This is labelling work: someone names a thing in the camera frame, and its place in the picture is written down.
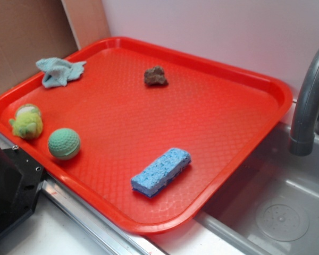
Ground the yellow green plush toy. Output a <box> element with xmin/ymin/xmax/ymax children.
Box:
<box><xmin>9</xmin><ymin>104</ymin><xmax>43</xmax><ymax>140</ymax></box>

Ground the light blue cloth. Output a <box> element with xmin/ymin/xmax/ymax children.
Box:
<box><xmin>36</xmin><ymin>57</ymin><xmax>87</xmax><ymax>88</ymax></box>

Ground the grey faucet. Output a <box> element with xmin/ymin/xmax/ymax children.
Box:
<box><xmin>288</xmin><ymin>50</ymin><xmax>319</xmax><ymax>156</ymax></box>

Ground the brown cardboard panel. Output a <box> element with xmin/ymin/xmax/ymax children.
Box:
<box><xmin>0</xmin><ymin>1</ymin><xmax>111</xmax><ymax>95</ymax></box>

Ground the red plastic tray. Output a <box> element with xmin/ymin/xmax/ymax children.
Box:
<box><xmin>0</xmin><ymin>38</ymin><xmax>292</xmax><ymax>235</ymax></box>

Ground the blue sponge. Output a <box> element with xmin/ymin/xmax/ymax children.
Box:
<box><xmin>131</xmin><ymin>148</ymin><xmax>191</xmax><ymax>198</ymax></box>

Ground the brown rock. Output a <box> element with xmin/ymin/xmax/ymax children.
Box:
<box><xmin>144</xmin><ymin>65</ymin><xmax>169</xmax><ymax>86</ymax></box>

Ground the grey plastic sink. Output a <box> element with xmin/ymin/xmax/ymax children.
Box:
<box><xmin>195</xmin><ymin>110</ymin><xmax>319</xmax><ymax>254</ymax></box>

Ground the green golf ball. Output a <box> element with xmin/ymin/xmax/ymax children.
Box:
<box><xmin>48</xmin><ymin>128</ymin><xmax>81</xmax><ymax>160</ymax></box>

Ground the metal rail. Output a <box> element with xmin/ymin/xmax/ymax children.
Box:
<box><xmin>0</xmin><ymin>124</ymin><xmax>165</xmax><ymax>255</ymax></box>

